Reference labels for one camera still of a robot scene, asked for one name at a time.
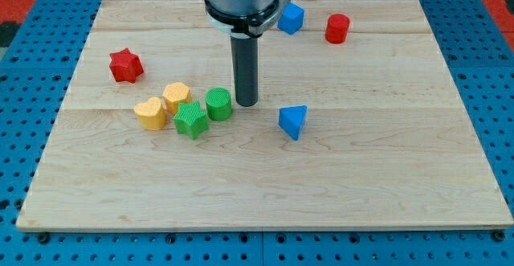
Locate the red star block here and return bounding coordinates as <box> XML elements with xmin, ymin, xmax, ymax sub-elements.
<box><xmin>109</xmin><ymin>48</ymin><xmax>144</xmax><ymax>84</ymax></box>

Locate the green cylinder block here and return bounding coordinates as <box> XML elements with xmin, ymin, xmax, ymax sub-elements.
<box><xmin>205</xmin><ymin>88</ymin><xmax>232</xmax><ymax>121</ymax></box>

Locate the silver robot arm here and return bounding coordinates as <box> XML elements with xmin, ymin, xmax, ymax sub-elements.
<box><xmin>204</xmin><ymin>0</ymin><xmax>291</xmax><ymax>39</ymax></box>

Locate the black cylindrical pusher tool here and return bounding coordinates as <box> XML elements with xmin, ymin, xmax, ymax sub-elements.
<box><xmin>230</xmin><ymin>37</ymin><xmax>259</xmax><ymax>107</ymax></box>

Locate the red cylinder block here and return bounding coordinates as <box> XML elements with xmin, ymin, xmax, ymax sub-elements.
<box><xmin>324</xmin><ymin>14</ymin><xmax>351</xmax><ymax>44</ymax></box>

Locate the wooden board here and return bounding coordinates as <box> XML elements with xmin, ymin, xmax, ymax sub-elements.
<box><xmin>17</xmin><ymin>0</ymin><xmax>513</xmax><ymax>232</ymax></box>

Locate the yellow heart block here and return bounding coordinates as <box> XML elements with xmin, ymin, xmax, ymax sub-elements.
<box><xmin>133</xmin><ymin>96</ymin><xmax>167</xmax><ymax>130</ymax></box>

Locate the blue cube block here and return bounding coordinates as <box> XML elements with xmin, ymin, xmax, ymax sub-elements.
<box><xmin>277</xmin><ymin>3</ymin><xmax>304</xmax><ymax>35</ymax></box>

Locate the green star block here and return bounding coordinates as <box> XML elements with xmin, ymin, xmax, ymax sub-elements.
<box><xmin>173</xmin><ymin>100</ymin><xmax>209</xmax><ymax>140</ymax></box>

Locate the blue triangle block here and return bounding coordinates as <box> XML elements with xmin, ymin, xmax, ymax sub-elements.
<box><xmin>278</xmin><ymin>105</ymin><xmax>308</xmax><ymax>141</ymax></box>

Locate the yellow hexagon block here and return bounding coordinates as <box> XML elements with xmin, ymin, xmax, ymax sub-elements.
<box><xmin>162</xmin><ymin>82</ymin><xmax>192</xmax><ymax>115</ymax></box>

